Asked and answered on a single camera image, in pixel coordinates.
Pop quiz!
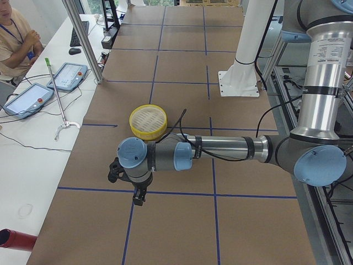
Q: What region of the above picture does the black keyboard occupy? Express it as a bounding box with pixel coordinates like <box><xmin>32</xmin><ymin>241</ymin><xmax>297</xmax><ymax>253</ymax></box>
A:
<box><xmin>69</xmin><ymin>20</ymin><xmax>90</xmax><ymax>47</ymax></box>

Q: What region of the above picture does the near blue teach pendant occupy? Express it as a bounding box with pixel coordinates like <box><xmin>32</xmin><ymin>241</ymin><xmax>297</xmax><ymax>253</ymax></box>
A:
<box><xmin>3</xmin><ymin>83</ymin><xmax>54</xmax><ymax>119</ymax></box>

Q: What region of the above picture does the aluminium frame rack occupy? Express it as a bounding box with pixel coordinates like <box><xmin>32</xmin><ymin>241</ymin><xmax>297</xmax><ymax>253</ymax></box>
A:
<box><xmin>259</xmin><ymin>16</ymin><xmax>353</xmax><ymax>265</ymax></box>

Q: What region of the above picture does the seated person beige shirt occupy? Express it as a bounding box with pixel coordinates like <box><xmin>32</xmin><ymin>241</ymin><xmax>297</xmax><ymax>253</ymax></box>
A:
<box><xmin>1</xmin><ymin>1</ymin><xmax>44</xmax><ymax>86</ymax></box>

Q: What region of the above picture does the yellow plastic steamer basket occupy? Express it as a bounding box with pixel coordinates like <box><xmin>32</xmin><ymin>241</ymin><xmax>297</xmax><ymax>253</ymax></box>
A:
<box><xmin>129</xmin><ymin>104</ymin><xmax>168</xmax><ymax>140</ymax></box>

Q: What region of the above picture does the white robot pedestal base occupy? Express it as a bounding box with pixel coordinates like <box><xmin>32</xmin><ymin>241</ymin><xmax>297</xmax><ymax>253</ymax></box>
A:
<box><xmin>218</xmin><ymin>0</ymin><xmax>277</xmax><ymax>97</ymax></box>

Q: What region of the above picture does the black computer mouse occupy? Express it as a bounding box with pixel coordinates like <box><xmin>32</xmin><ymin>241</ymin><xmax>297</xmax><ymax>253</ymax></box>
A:
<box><xmin>68</xmin><ymin>47</ymin><xmax>81</xmax><ymax>55</ymax></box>

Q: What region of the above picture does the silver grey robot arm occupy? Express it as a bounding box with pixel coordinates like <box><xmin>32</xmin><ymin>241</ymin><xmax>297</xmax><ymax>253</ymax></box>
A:
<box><xmin>108</xmin><ymin>1</ymin><xmax>352</xmax><ymax>205</ymax></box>

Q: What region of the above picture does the far blue teach pendant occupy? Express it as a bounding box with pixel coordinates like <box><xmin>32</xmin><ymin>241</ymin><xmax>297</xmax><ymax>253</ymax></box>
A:
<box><xmin>54</xmin><ymin>62</ymin><xmax>88</xmax><ymax>92</ymax></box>

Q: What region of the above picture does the blue teach pendant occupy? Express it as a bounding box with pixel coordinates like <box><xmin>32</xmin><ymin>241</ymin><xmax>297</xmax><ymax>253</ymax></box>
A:
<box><xmin>54</xmin><ymin>62</ymin><xmax>88</xmax><ymax>92</ymax></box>
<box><xmin>3</xmin><ymin>83</ymin><xmax>54</xmax><ymax>119</ymax></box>

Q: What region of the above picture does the red cylinder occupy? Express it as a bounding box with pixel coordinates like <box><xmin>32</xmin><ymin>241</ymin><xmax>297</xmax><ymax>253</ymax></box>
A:
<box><xmin>1</xmin><ymin>229</ymin><xmax>37</xmax><ymax>251</ymax></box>

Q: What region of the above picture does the black power supply box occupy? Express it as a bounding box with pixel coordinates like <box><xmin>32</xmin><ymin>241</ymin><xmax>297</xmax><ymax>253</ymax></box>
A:
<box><xmin>101</xmin><ymin>27</ymin><xmax>118</xmax><ymax>50</ymax></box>

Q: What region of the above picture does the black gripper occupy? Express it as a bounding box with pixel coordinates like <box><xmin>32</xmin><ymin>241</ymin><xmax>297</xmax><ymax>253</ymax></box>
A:
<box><xmin>132</xmin><ymin>176</ymin><xmax>153</xmax><ymax>205</ymax></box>

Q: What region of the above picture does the metal reacher grabber tool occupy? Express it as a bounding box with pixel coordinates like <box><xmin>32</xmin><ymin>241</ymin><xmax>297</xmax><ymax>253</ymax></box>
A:
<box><xmin>45</xmin><ymin>57</ymin><xmax>81</xmax><ymax>141</ymax></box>

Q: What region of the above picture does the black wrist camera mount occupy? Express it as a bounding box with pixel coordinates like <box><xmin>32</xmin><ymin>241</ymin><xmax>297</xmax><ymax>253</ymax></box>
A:
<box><xmin>108</xmin><ymin>157</ymin><xmax>126</xmax><ymax>183</ymax></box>

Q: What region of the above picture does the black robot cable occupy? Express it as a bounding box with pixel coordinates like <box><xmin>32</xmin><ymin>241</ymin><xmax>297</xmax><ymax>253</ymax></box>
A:
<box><xmin>154</xmin><ymin>109</ymin><xmax>304</xmax><ymax>162</ymax></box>

